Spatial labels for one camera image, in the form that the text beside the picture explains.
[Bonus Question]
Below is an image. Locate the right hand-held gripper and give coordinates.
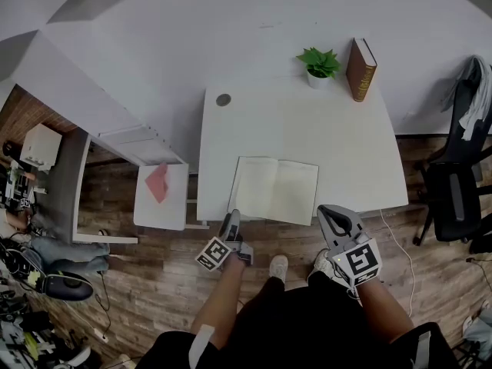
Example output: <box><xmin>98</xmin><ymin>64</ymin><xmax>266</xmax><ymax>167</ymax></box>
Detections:
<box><xmin>316</xmin><ymin>204</ymin><xmax>384</xmax><ymax>288</ymax></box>

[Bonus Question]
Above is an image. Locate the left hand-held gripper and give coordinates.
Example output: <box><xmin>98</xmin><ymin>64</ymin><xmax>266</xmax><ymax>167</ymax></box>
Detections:
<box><xmin>194</xmin><ymin>208</ymin><xmax>255</xmax><ymax>273</ymax></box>

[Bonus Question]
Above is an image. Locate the blue notebook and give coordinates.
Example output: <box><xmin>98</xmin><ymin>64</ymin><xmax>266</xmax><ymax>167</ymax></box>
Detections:
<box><xmin>227</xmin><ymin>155</ymin><xmax>320</xmax><ymax>227</ymax></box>

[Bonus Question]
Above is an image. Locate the person's left forearm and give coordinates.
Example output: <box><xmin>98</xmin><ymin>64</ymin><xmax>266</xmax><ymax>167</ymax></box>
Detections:
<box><xmin>190</xmin><ymin>254</ymin><xmax>247</xmax><ymax>351</ymax></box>

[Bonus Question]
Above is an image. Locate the person's right forearm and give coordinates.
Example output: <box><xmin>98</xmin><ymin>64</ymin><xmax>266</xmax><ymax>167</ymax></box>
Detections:
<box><xmin>355</xmin><ymin>277</ymin><xmax>416</xmax><ymax>345</ymax></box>

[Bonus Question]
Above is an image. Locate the person's right white shoe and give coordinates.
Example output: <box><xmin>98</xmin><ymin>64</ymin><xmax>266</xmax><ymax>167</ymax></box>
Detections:
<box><xmin>307</xmin><ymin>248</ymin><xmax>334</xmax><ymax>282</ymax></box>

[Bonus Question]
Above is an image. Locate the person's white shoe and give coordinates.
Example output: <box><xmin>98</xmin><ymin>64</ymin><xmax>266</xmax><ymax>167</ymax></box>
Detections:
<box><xmin>268</xmin><ymin>254</ymin><xmax>289</xmax><ymax>284</ymax></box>
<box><xmin>307</xmin><ymin>248</ymin><xmax>334</xmax><ymax>282</ymax></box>

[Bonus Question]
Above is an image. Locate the person's left white shoe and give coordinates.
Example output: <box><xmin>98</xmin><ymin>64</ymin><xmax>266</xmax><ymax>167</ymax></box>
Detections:
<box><xmin>268</xmin><ymin>254</ymin><xmax>289</xmax><ymax>284</ymax></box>

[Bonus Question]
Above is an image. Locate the pink paper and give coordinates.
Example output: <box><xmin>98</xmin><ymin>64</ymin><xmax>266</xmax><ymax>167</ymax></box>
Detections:
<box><xmin>144</xmin><ymin>161</ymin><xmax>171</xmax><ymax>204</ymax></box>

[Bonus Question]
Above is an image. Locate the white desk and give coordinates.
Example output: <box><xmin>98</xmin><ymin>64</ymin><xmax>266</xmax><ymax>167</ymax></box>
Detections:
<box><xmin>195</xmin><ymin>77</ymin><xmax>410</xmax><ymax>230</ymax></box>

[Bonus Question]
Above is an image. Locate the person's black clothing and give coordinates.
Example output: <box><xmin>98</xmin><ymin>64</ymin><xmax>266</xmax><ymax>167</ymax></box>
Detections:
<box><xmin>136</xmin><ymin>271</ymin><xmax>462</xmax><ymax>369</ymax></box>

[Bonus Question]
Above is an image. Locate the black office chair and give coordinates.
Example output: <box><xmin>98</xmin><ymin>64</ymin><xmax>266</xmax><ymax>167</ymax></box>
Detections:
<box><xmin>413</xmin><ymin>78</ymin><xmax>492</xmax><ymax>248</ymax></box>

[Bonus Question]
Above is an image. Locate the white slatted shelf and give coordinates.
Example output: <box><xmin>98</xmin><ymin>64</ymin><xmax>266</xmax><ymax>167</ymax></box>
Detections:
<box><xmin>98</xmin><ymin>125</ymin><xmax>189</xmax><ymax>168</ymax></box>

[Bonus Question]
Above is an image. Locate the green plant in white pot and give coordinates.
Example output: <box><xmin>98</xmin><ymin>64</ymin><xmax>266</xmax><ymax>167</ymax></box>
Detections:
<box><xmin>295</xmin><ymin>47</ymin><xmax>342</xmax><ymax>90</ymax></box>

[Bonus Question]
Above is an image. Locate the brown hardcover book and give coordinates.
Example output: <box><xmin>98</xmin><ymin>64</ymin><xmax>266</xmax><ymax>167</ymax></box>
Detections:
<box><xmin>344</xmin><ymin>37</ymin><xmax>378</xmax><ymax>103</ymax></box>

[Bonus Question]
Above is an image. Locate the black rounded device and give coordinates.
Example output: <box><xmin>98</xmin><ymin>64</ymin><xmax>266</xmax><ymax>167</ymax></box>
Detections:
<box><xmin>42</xmin><ymin>270</ymin><xmax>95</xmax><ymax>302</ymax></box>

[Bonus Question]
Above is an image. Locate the grey cloth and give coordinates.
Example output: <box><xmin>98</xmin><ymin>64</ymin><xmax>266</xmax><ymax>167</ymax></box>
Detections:
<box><xmin>440</xmin><ymin>55</ymin><xmax>492</xmax><ymax>141</ymax></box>

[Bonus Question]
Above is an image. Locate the white box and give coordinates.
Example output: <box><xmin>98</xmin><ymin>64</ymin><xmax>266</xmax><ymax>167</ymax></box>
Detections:
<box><xmin>19</xmin><ymin>123</ymin><xmax>63</xmax><ymax>168</ymax></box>

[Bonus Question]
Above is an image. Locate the white floor cable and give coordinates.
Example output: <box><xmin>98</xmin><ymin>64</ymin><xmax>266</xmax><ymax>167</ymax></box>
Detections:
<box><xmin>379</xmin><ymin>208</ymin><xmax>418</xmax><ymax>318</ymax></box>

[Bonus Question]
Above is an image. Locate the person's left white strap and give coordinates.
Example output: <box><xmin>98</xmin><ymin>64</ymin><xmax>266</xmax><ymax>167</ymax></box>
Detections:
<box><xmin>188</xmin><ymin>324</ymin><xmax>215</xmax><ymax>369</ymax></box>

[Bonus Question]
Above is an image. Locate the person's white strap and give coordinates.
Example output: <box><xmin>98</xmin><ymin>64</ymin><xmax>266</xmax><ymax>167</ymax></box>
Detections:
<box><xmin>411</xmin><ymin>331</ymin><xmax>432</xmax><ymax>369</ymax></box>
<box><xmin>188</xmin><ymin>324</ymin><xmax>215</xmax><ymax>369</ymax></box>

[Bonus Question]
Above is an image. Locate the person's right white strap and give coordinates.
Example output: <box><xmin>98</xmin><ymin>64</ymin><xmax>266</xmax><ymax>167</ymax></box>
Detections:
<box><xmin>411</xmin><ymin>331</ymin><xmax>432</xmax><ymax>369</ymax></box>

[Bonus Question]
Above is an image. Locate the pile of cables and equipment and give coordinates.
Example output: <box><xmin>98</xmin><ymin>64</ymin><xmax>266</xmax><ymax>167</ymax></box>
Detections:
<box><xmin>0</xmin><ymin>278</ymin><xmax>93</xmax><ymax>369</ymax></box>

